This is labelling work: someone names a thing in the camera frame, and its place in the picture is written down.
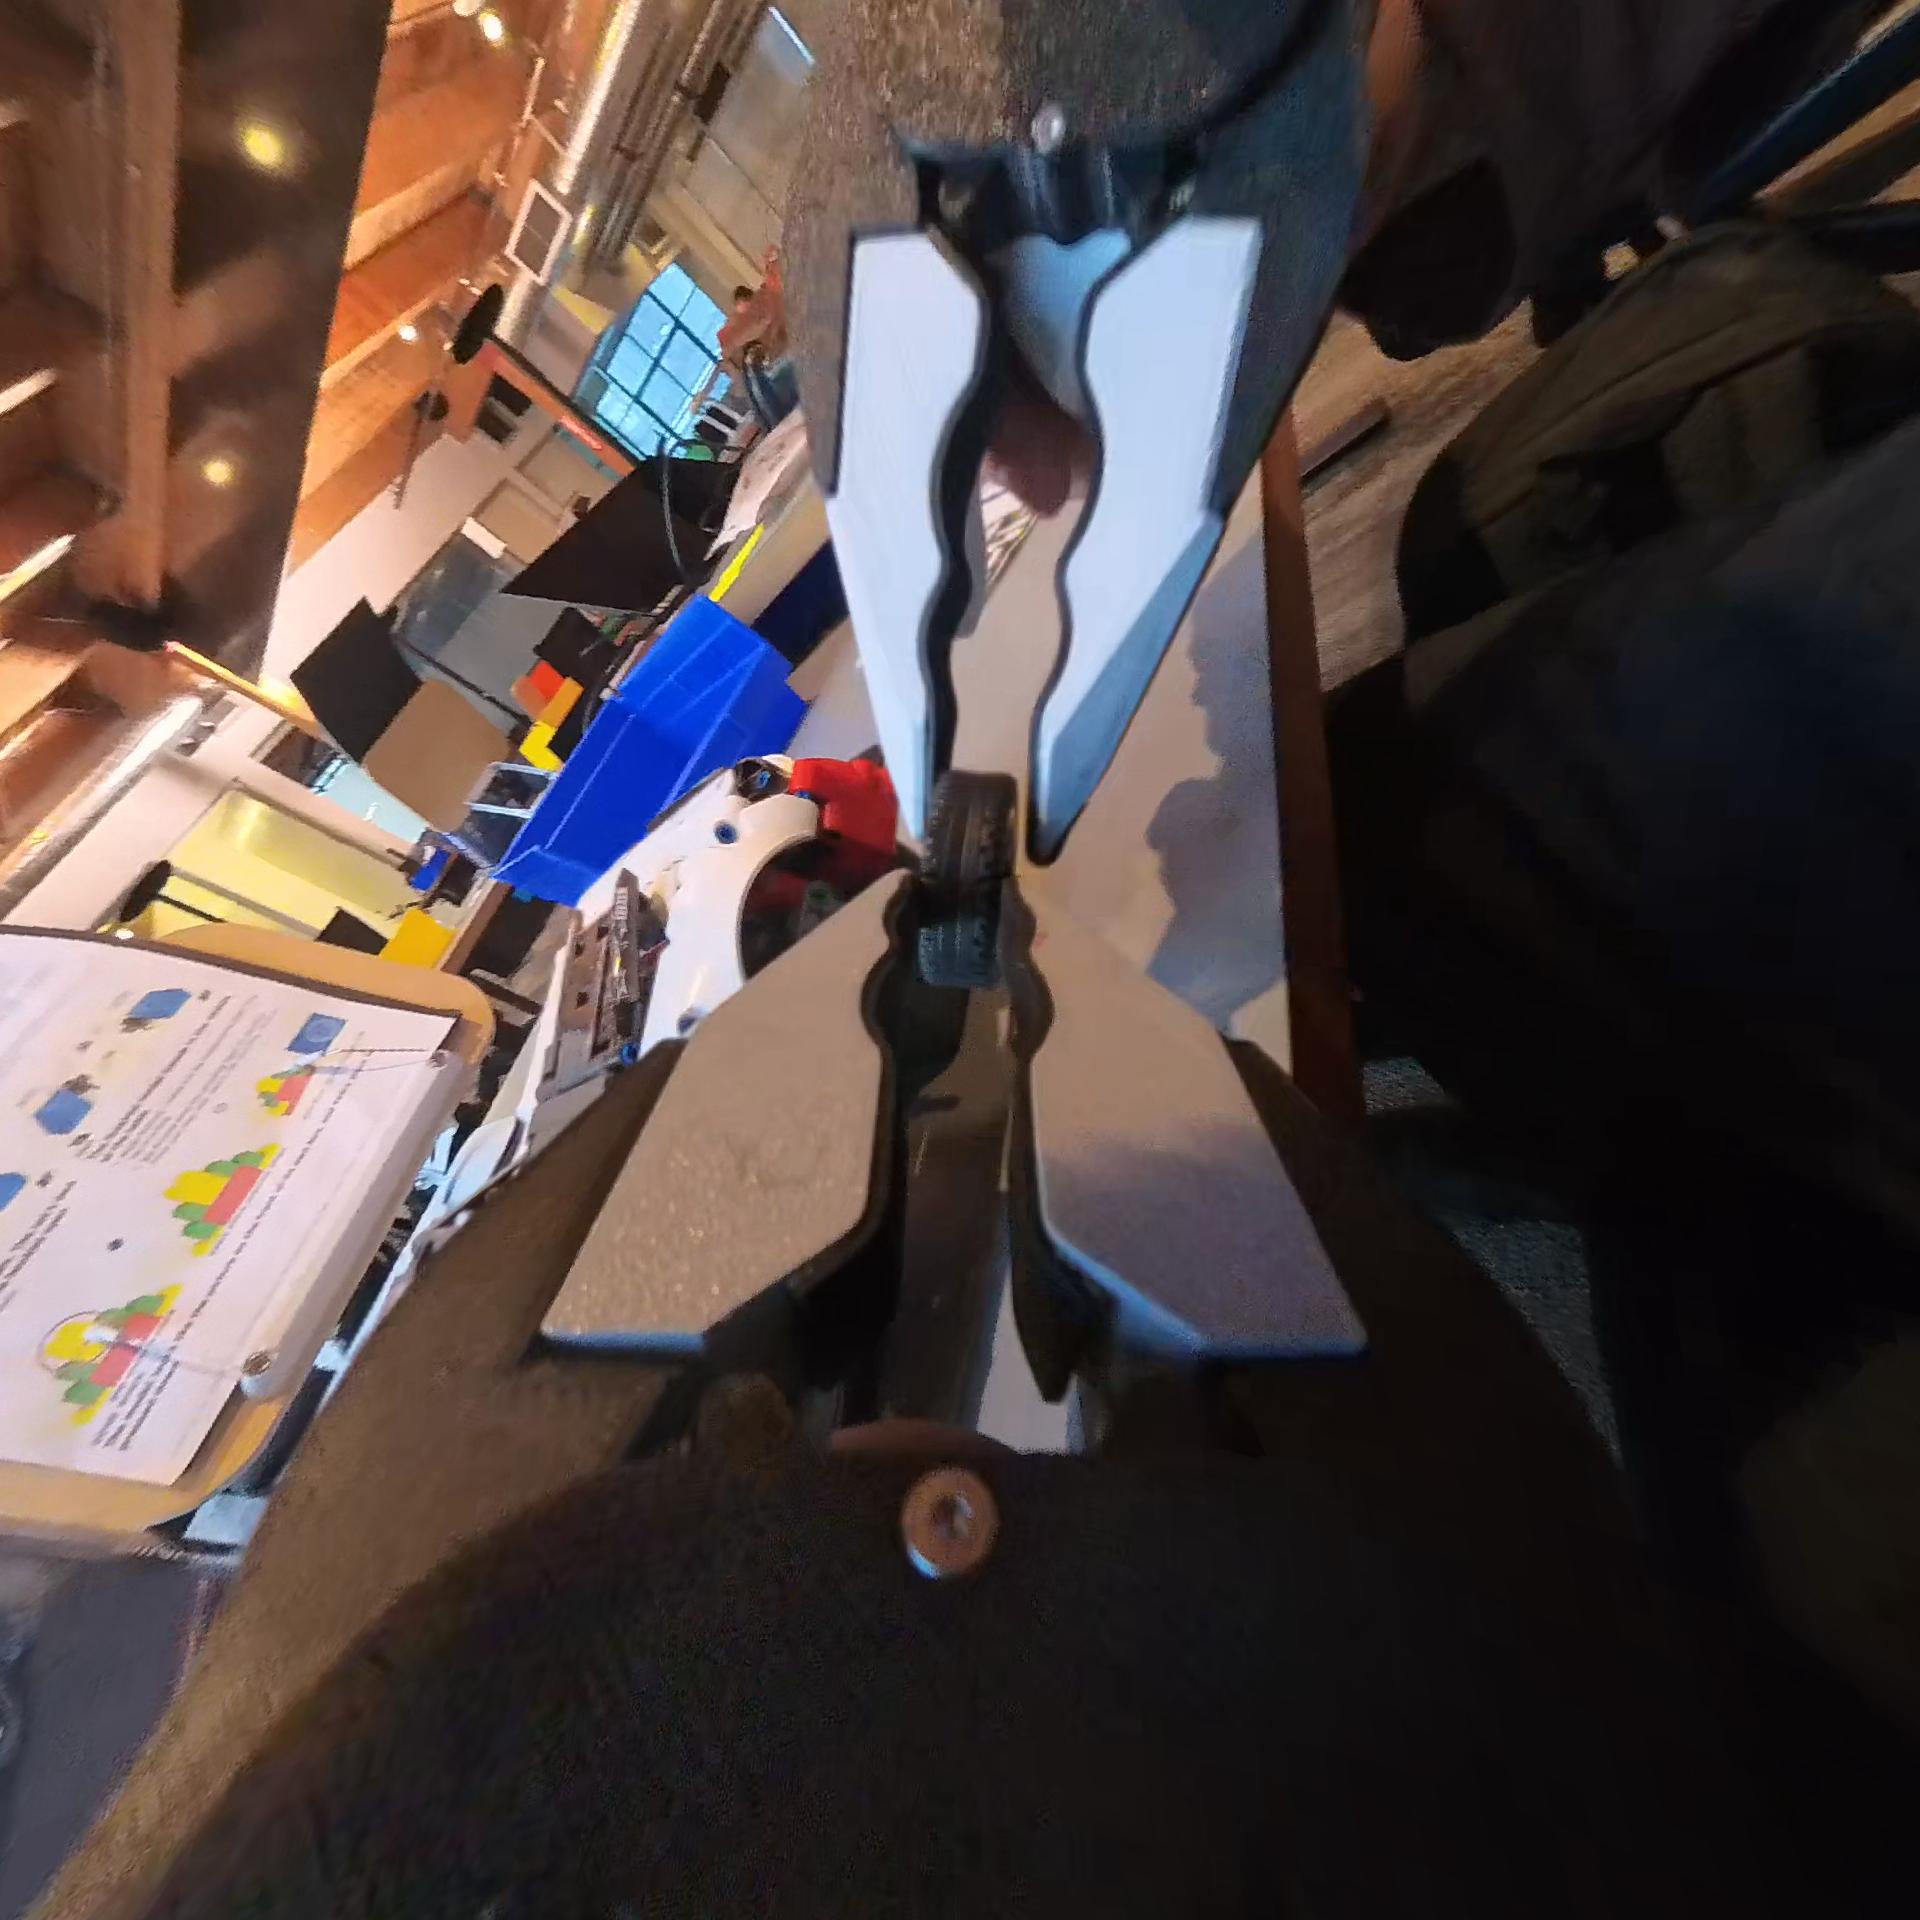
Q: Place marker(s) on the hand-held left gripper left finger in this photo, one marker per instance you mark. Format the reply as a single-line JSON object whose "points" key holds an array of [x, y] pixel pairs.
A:
{"points": [[749, 1138]]}

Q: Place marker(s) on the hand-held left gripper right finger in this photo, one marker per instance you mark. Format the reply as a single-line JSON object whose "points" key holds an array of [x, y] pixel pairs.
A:
{"points": [[1170, 1183]]}

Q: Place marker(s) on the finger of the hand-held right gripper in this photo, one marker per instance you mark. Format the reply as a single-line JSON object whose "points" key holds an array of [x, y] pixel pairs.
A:
{"points": [[899, 479], [1170, 479]]}

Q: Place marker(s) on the brick-built toy race car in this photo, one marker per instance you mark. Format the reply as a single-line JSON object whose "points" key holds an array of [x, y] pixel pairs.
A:
{"points": [[758, 869]]}

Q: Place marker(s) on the black toy tyre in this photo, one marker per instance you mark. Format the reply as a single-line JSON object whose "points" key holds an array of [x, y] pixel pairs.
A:
{"points": [[969, 854]]}

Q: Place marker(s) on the person's right hand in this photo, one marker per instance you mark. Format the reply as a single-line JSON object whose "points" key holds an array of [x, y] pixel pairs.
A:
{"points": [[1045, 449]]}

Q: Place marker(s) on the black monitor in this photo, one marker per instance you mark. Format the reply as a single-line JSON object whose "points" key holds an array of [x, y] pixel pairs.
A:
{"points": [[631, 540]]}

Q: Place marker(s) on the plywood stand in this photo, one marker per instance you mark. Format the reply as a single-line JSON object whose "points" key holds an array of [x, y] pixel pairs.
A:
{"points": [[459, 1002]]}

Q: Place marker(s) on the blue plastic bin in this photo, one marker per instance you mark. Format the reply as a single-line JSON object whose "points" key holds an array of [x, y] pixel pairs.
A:
{"points": [[675, 719]]}

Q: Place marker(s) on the yellow block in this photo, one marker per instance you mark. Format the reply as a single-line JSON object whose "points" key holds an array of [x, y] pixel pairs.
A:
{"points": [[551, 742]]}

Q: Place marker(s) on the person's dark trousers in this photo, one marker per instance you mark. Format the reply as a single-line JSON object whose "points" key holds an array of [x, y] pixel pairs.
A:
{"points": [[1652, 1049]]}

